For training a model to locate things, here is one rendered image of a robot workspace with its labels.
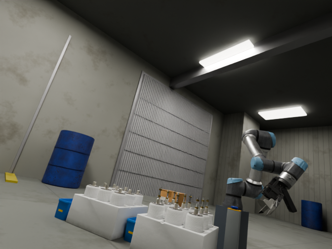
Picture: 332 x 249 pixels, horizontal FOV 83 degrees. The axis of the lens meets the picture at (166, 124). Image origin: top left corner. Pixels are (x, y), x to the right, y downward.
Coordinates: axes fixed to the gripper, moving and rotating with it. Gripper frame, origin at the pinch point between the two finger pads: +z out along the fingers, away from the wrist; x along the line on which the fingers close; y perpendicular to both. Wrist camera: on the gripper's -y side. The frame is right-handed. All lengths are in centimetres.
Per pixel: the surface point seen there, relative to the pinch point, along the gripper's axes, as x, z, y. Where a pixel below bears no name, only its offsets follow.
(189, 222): 4.0, 28.6, 24.1
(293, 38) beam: -164, -277, 87
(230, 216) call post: -11.8, 11.8, 9.5
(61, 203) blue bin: -13, 87, 94
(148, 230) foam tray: 2, 48, 36
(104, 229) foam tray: -5, 70, 56
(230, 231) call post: -11.8, 17.9, 4.7
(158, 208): -1, 37, 41
